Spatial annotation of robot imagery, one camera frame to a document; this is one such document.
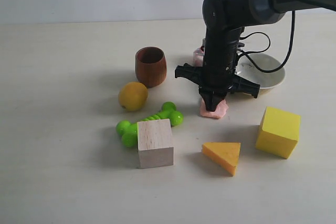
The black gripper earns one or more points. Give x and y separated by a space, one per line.
217 73

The pink cake toy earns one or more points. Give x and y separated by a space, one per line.
198 55

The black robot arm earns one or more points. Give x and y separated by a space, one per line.
225 21

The orange cheese wedge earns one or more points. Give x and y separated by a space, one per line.
225 154

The pink toy slice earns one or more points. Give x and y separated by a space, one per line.
217 114

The yellow lemon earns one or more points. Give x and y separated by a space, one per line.
133 96

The brown wooden cup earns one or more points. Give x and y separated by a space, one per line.
150 66

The white ceramic bowl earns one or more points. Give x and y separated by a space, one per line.
267 81

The yellow cube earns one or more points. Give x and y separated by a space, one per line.
278 132

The light wooden cube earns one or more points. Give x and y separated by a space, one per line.
155 144

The green plastic bone toy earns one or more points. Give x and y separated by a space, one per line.
129 131

